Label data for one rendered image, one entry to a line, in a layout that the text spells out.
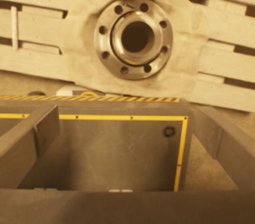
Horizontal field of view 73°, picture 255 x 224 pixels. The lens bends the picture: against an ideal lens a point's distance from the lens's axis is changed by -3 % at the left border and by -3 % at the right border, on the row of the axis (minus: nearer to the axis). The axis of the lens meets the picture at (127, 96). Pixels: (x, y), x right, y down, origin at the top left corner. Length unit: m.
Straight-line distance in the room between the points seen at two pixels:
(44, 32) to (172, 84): 0.50
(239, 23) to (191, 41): 0.19
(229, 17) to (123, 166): 0.63
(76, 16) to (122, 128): 0.40
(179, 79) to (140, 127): 0.25
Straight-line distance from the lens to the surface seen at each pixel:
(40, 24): 0.72
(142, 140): 0.56
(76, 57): 0.67
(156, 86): 0.67
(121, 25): 0.41
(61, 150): 0.61
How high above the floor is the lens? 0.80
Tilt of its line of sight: 73 degrees down
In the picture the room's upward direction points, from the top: 177 degrees clockwise
